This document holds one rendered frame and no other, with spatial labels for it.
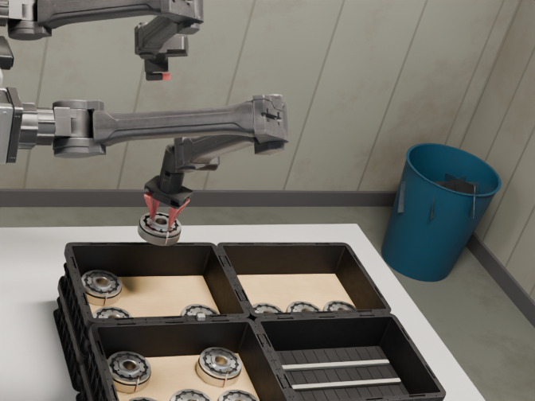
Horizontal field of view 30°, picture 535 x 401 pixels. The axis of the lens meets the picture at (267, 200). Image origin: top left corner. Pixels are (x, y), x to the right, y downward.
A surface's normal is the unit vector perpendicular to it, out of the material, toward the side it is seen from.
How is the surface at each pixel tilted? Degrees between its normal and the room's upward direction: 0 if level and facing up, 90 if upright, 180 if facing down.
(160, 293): 0
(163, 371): 0
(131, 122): 56
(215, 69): 90
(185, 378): 0
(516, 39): 90
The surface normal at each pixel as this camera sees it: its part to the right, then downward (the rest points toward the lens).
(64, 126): 0.44, -0.11
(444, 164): -0.06, 0.44
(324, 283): 0.25, -0.82
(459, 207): 0.07, 0.62
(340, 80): 0.36, 0.58
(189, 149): -0.86, -0.01
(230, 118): -0.09, -0.10
